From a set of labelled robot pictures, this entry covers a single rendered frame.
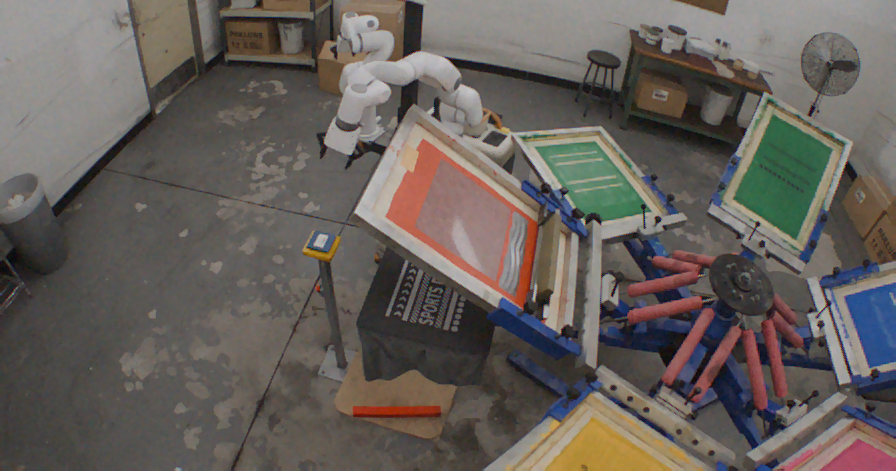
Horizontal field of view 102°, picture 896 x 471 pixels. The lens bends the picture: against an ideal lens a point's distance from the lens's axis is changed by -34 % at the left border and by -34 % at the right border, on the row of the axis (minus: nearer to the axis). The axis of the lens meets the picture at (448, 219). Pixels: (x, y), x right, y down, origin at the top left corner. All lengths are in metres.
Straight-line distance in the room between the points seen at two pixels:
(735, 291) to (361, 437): 1.89
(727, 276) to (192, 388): 2.70
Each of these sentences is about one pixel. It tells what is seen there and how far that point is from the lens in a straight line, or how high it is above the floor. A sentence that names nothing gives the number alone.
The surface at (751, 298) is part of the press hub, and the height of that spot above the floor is 1.32.
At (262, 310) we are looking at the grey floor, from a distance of 3.23.
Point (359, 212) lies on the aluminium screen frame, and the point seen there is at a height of 1.55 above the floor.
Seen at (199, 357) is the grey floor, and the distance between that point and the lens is 3.14.
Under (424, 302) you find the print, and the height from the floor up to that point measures 0.95.
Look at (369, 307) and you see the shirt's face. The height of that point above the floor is 0.95.
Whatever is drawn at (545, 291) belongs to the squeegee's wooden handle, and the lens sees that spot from 1.63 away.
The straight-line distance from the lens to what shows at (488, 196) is 1.83.
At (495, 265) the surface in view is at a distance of 1.67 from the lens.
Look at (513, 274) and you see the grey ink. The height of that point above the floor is 1.25.
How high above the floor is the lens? 2.49
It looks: 42 degrees down
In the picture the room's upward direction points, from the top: 6 degrees clockwise
